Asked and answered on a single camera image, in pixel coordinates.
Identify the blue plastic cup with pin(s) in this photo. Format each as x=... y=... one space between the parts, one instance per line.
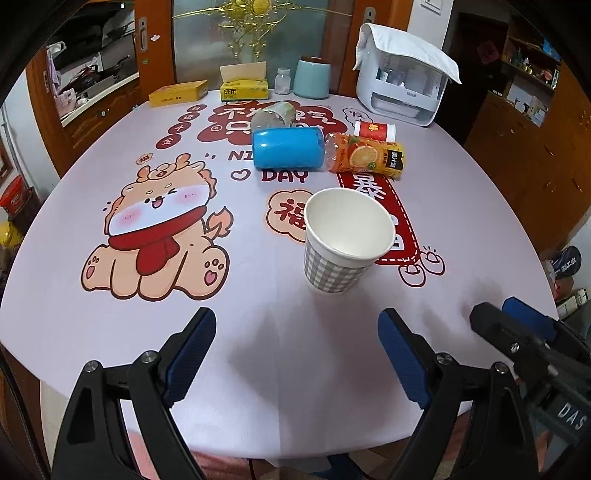
x=288 y=148

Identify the yellow tissue box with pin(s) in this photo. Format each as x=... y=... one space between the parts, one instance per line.
x=244 y=81

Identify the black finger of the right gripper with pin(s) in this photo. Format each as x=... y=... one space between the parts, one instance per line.
x=504 y=333

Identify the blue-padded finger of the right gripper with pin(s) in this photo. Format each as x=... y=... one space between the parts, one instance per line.
x=528 y=311

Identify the white cloth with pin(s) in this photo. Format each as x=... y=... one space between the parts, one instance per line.
x=401 y=43

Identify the printed pink tablecloth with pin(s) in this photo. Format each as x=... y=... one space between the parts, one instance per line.
x=292 y=372

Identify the light blue canister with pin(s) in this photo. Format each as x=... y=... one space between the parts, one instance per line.
x=312 y=78

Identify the red white can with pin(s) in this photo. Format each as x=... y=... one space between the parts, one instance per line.
x=383 y=132

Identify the white desktop organizer box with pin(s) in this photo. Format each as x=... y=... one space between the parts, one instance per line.
x=399 y=87

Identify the grey checked paper cup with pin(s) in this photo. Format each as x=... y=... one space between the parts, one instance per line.
x=346 y=233

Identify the small clear glass jar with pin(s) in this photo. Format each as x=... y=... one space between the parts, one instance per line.
x=282 y=81

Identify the orange juice bottle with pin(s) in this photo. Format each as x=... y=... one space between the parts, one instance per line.
x=346 y=153

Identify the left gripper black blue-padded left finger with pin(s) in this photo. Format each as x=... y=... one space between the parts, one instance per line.
x=93 y=442

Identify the flat yellow box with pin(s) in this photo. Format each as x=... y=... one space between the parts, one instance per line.
x=178 y=93

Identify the clear glass jar lying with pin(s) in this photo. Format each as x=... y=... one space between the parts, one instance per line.
x=279 y=115

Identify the brown wooden cabinet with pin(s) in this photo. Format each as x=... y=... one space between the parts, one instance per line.
x=533 y=141

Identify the gold ornament on door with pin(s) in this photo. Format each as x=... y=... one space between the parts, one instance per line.
x=251 y=21

